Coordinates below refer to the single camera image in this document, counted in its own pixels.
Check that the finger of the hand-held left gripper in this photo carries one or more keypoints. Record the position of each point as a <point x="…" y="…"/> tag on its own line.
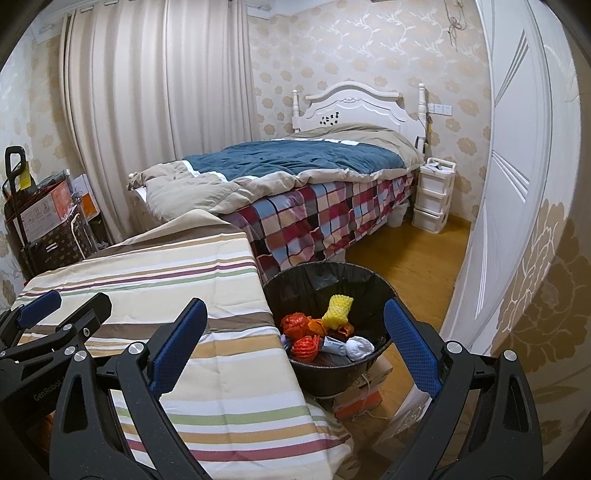
<point x="41" y="307"/>
<point x="87" y="314"/>

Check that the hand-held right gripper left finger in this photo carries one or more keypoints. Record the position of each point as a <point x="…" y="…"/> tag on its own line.
<point x="178" y="341"/>

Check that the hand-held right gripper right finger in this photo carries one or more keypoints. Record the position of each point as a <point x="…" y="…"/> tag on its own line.
<point x="413" y="346"/>

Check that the white tissue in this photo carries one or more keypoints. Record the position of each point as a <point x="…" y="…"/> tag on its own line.
<point x="360" y="348"/>

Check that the orange mesh bag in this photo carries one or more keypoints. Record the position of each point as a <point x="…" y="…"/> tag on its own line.
<point x="344" y="329"/>

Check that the white tube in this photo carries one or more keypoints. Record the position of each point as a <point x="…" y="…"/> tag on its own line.
<point x="332" y="346"/>

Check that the yellow foam fruit net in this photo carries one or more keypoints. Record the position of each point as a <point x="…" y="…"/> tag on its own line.
<point x="339" y="311"/>

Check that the black woven trash bin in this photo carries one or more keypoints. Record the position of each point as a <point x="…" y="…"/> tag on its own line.
<point x="332" y="378"/>

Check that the orange plastic wrapper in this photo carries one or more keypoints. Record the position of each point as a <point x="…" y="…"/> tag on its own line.
<point x="318" y="325"/>

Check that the black trash bag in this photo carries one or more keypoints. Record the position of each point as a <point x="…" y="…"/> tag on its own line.
<point x="314" y="281"/>

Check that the orange red foam net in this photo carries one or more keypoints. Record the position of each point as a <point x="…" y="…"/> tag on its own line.
<point x="295" y="325"/>

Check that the brown cardboard box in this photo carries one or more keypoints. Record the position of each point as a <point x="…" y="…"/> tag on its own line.
<point x="378" y="369"/>

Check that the brown patterned storage box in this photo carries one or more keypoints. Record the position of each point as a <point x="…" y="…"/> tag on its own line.
<point x="51" y="249"/>

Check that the striped table cloth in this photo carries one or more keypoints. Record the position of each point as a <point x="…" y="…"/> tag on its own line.
<point x="161" y="258"/>

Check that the white and orange cardboard box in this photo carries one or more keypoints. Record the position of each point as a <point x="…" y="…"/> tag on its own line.
<point x="41" y="207"/>

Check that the small white cardboard box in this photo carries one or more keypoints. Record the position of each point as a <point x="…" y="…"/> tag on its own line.
<point x="85" y="191"/>

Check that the small white bucket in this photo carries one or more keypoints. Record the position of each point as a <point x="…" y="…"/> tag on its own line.
<point x="397" y="214"/>

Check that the black hand trolley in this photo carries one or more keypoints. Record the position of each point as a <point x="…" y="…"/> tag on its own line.
<point x="9" y="166"/>

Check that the white plastic drawer unit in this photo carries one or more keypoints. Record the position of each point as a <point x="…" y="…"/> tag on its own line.
<point x="434" y="194"/>

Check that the plaid bed sheet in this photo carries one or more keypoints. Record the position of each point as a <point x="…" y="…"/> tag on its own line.
<point x="323" y="212"/>

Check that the white door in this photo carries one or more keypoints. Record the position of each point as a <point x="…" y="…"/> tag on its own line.
<point x="517" y="184"/>

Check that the teal and beige duvet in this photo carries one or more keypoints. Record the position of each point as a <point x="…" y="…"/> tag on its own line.
<point x="300" y="161"/>

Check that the striped beige curtain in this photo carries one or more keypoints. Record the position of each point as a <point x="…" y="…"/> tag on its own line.
<point x="152" y="92"/>

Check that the white wooden bed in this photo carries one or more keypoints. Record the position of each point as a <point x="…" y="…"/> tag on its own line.
<point x="355" y="99"/>

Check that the white wall switch panel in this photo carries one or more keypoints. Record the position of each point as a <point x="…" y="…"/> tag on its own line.
<point x="441" y="109"/>

